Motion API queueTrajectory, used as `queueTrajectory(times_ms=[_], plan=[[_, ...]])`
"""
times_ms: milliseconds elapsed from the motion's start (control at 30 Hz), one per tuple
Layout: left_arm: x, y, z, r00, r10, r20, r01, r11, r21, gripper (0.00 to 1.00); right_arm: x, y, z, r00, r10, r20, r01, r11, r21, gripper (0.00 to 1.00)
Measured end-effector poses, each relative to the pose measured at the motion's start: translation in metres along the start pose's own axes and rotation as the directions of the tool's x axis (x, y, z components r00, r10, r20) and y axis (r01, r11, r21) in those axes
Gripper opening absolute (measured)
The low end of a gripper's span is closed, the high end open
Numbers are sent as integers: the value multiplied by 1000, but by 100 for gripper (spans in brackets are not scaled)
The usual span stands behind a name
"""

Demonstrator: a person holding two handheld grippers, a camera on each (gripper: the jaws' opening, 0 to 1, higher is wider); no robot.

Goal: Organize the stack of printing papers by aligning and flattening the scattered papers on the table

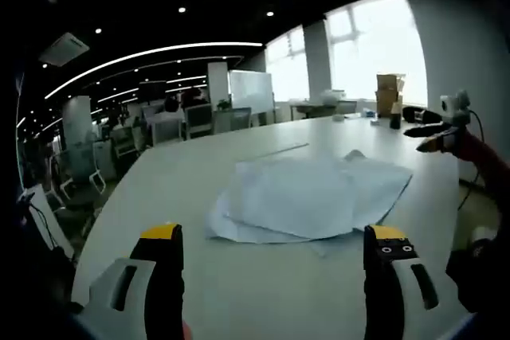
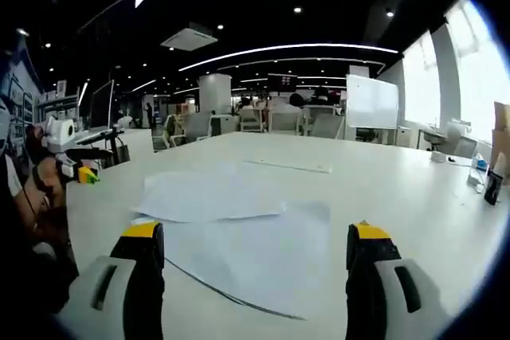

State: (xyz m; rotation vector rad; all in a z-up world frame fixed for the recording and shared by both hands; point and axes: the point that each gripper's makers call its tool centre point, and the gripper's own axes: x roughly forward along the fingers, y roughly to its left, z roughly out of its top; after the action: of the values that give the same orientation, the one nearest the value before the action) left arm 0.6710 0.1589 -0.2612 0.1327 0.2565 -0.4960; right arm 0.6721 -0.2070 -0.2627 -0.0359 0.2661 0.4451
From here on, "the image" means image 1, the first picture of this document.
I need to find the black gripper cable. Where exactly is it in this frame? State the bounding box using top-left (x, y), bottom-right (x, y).
top-left (457, 108), bottom-right (488, 212)

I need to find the white office chair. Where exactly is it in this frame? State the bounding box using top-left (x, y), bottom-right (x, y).
top-left (58, 144), bottom-right (107, 213)

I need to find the white whiteboard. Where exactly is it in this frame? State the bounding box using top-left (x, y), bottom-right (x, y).
top-left (229, 70), bottom-right (275, 112)

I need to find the curved ceiling light strip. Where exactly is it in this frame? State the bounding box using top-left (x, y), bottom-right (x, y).
top-left (43, 41), bottom-right (264, 100)

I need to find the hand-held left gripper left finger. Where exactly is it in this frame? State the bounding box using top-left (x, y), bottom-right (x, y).
top-left (71, 222), bottom-right (186, 340)

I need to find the brown cardboard box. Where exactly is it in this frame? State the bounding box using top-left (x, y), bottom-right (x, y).
top-left (377, 72), bottom-right (406, 93)
top-left (375, 91), bottom-right (404, 118)

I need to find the person's left hand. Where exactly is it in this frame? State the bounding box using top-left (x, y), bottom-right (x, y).
top-left (181, 315), bottom-right (196, 340)

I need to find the person's right hand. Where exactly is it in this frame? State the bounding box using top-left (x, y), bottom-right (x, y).
top-left (448, 129), bottom-right (490, 164)

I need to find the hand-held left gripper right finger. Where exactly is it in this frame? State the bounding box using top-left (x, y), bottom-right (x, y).
top-left (363, 223), bottom-right (475, 340)

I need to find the black bag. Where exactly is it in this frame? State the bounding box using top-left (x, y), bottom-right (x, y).
top-left (402, 105), bottom-right (443, 124)

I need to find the stack of white printing papers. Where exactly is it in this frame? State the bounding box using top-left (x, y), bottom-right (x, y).
top-left (203, 148), bottom-right (414, 258)

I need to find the ceiling air conditioner unit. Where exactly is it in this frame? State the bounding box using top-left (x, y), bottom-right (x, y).
top-left (39, 31), bottom-right (91, 68)

